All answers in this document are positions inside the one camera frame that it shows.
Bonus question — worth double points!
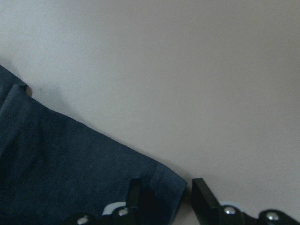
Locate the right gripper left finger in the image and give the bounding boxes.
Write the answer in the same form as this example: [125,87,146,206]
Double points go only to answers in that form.
[126,179,142,211]

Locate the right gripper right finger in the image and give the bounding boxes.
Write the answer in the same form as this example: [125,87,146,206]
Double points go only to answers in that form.
[191,178,221,225]

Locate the black graphic t-shirt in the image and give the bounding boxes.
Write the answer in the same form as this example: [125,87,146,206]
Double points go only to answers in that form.
[0,67,187,225]

